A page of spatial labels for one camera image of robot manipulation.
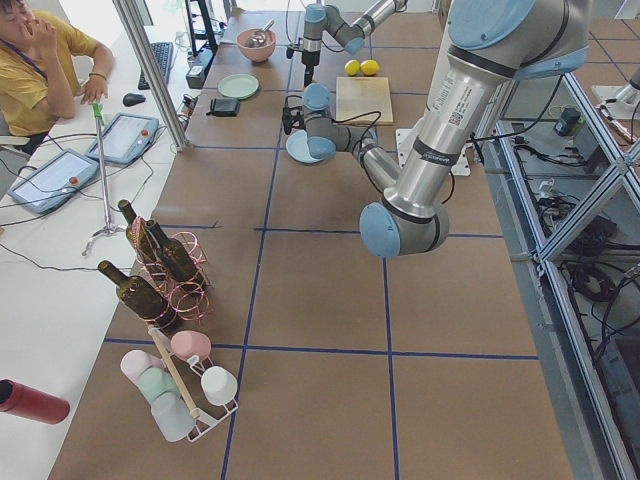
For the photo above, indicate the light blue plate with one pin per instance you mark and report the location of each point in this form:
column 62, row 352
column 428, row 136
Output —
column 297, row 148

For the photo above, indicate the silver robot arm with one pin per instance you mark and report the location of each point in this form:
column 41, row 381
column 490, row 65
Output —
column 489, row 43
column 320, row 19

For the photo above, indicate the light green plate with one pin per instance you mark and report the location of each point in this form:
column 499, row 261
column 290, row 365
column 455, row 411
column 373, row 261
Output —
column 238, row 86

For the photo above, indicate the yellow lemon outer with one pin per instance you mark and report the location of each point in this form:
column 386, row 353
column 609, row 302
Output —
column 352, row 68

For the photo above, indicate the bamboo cutting board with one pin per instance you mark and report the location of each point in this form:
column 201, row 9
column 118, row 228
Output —
column 355, row 96

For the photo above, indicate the pink bowl with ice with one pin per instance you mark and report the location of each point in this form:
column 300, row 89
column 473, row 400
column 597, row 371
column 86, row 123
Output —
column 256, row 52

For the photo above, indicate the metal ice scoop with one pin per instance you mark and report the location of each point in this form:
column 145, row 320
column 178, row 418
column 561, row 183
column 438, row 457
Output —
column 258, row 36

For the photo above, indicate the yellow lemon near board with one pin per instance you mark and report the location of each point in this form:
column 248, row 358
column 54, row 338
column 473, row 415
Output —
column 369, row 67

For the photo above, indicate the dark grey folded cloth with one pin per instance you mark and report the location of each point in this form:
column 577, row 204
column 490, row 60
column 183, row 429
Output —
column 224, row 107

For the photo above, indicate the black desktop box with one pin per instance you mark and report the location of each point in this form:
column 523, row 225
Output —
column 199, row 66

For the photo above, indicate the black computer mouse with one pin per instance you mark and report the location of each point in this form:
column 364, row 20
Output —
column 131, row 99

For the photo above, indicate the teach pendant far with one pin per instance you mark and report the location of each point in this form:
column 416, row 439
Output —
column 126, row 136

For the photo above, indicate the teach pendant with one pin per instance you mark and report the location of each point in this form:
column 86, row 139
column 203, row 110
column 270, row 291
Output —
column 126, row 136
column 55, row 182

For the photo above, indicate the dark wine bottle left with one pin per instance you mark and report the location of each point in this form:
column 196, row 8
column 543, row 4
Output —
column 175, row 257

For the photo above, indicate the dark wine bottle right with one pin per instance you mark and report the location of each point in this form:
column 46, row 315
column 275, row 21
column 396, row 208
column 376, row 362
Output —
column 135, row 233

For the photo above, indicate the dark wine bottle lying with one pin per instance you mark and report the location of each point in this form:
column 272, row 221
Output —
column 142, row 298

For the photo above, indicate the pink cup on rack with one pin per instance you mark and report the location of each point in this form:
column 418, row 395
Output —
column 188, row 343

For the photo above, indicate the person in yellow shirt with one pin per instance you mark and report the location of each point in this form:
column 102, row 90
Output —
column 47, row 66

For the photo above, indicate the teach pendant near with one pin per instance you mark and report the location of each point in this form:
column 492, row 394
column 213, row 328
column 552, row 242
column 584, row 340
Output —
column 55, row 182

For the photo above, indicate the white cup on rack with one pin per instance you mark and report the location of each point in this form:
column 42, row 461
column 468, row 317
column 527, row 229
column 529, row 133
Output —
column 219, row 385

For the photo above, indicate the pale pink cup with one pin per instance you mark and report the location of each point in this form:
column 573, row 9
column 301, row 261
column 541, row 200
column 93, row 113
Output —
column 135, row 362

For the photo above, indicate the pale green cup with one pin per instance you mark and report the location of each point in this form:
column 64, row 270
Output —
column 154, row 382

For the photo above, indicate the translucent grey cup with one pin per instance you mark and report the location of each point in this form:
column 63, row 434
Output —
column 172, row 416

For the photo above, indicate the red thermos bottle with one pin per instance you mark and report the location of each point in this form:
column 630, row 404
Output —
column 26, row 402

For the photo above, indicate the aluminium frame post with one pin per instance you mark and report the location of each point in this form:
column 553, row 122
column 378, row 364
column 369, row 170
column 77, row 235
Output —
column 133, row 25

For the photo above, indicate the copper wire bottle rack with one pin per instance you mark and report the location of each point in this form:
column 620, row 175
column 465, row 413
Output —
column 190, row 297

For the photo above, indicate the green handled reacher tool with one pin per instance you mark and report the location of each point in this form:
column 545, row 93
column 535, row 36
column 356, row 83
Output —
column 109, row 228

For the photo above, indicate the white wire cup rack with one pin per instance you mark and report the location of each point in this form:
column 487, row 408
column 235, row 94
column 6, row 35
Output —
column 187, row 377

